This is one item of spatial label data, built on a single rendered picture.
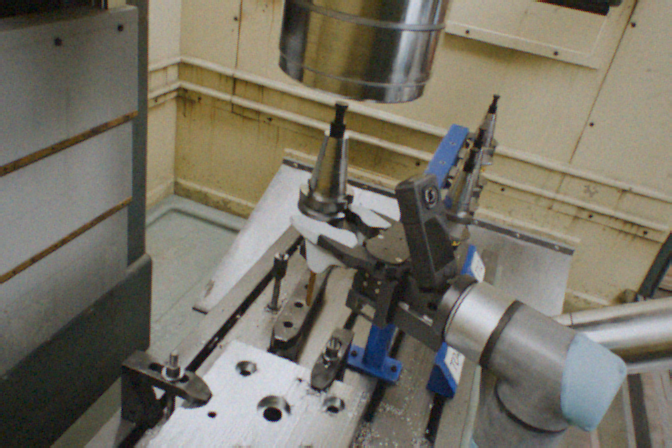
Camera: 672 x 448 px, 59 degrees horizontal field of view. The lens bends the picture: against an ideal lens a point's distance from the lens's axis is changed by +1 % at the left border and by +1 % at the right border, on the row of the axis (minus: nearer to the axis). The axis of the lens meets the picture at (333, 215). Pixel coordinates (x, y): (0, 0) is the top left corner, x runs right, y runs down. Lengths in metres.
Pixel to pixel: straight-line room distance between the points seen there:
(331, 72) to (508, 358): 0.30
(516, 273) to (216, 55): 1.07
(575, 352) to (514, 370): 0.06
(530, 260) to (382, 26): 1.28
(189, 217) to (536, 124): 1.12
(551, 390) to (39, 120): 0.71
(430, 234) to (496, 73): 1.07
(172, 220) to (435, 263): 1.51
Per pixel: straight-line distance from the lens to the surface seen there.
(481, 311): 0.58
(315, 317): 1.18
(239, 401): 0.88
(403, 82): 0.56
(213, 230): 1.99
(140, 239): 1.31
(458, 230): 0.92
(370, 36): 0.53
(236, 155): 1.94
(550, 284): 1.71
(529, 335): 0.58
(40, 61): 0.89
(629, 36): 1.61
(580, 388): 0.57
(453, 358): 1.11
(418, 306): 0.64
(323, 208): 0.65
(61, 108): 0.94
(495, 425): 0.64
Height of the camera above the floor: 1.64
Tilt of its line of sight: 29 degrees down
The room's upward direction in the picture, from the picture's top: 11 degrees clockwise
